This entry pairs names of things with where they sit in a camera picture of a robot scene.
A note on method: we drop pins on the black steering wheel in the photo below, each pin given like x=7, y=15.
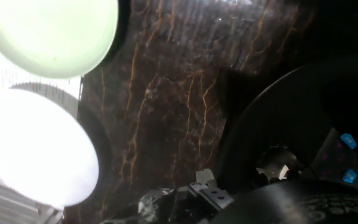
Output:
x=275, y=118

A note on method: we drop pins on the white round plate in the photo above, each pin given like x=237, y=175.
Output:
x=48, y=34
x=33, y=146

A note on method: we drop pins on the aluminium frame post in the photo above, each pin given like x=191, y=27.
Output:
x=51, y=217

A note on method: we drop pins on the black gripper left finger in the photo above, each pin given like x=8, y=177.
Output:
x=211, y=194

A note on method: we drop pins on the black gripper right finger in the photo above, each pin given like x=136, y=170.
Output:
x=275, y=171

